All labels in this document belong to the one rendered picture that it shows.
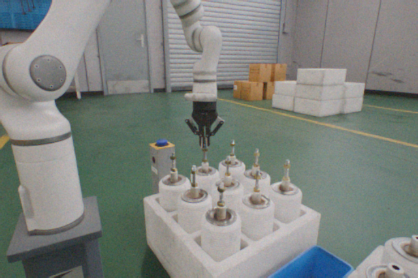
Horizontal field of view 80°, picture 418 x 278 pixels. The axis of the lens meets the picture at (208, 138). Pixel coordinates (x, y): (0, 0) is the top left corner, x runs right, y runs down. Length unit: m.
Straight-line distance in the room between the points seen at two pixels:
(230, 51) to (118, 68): 2.61
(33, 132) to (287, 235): 0.60
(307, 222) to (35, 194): 0.65
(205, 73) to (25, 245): 0.56
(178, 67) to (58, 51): 5.31
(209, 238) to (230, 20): 6.02
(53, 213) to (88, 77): 4.98
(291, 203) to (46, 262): 0.57
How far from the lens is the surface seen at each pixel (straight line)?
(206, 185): 0.82
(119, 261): 0.92
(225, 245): 0.61
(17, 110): 0.53
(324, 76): 3.18
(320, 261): 0.82
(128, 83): 5.53
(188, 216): 0.68
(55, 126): 0.50
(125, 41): 5.53
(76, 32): 0.50
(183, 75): 5.80
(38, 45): 0.47
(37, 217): 0.56
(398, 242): 0.67
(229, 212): 0.63
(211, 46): 0.73
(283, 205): 0.74
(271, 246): 0.68
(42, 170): 0.51
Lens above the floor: 0.60
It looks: 17 degrees down
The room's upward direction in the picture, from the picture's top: straight up
